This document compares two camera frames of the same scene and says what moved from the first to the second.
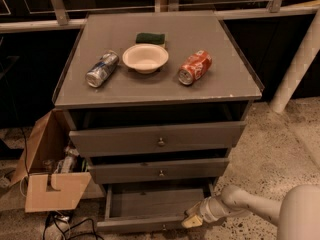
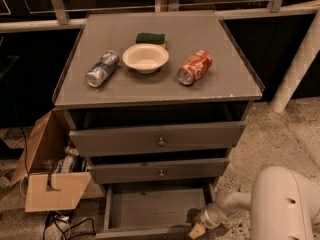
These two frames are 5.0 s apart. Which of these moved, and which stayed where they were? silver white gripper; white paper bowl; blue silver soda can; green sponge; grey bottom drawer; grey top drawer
Moved: grey bottom drawer; silver white gripper
Stayed: grey top drawer; white paper bowl; green sponge; blue silver soda can
